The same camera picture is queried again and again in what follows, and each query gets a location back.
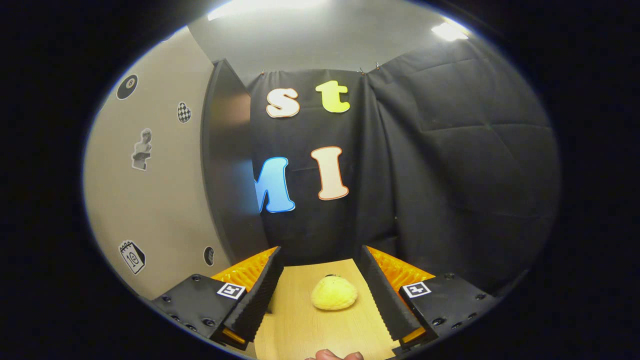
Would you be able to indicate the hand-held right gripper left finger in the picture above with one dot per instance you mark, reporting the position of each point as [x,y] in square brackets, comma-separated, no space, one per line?
[260,300]

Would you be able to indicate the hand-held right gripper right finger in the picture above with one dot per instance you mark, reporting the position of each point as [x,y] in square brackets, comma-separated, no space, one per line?
[385,300]

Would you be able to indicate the light grey cabinet door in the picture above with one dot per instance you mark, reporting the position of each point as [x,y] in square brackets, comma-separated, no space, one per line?
[165,210]

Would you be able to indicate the yellow plush toy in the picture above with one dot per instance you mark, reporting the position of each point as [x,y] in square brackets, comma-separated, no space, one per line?
[334,294]

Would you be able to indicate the black backdrop cloth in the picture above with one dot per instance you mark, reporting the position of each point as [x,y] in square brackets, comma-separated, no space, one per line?
[450,175]

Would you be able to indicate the long ceiling light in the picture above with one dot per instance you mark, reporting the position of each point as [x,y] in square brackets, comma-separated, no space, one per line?
[265,7]

